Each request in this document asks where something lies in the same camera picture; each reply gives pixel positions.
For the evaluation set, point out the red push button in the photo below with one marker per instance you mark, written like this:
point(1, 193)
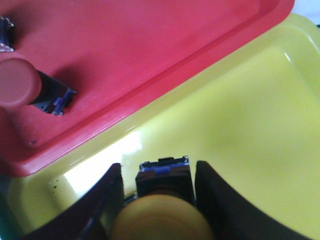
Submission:
point(21, 84)

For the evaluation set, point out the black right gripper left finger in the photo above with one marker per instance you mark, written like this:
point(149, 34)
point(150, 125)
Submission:
point(92, 216)

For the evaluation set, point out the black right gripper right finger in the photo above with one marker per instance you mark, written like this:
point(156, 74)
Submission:
point(230, 215)

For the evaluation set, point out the red plastic tray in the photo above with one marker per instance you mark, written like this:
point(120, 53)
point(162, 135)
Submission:
point(119, 55)

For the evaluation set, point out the green conveyor belt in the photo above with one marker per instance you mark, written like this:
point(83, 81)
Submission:
point(9, 227)

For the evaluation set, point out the yellow plastic tray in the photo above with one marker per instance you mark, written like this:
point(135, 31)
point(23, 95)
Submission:
point(254, 116)

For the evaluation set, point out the yellow push button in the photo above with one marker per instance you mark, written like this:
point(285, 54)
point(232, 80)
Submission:
point(164, 205)

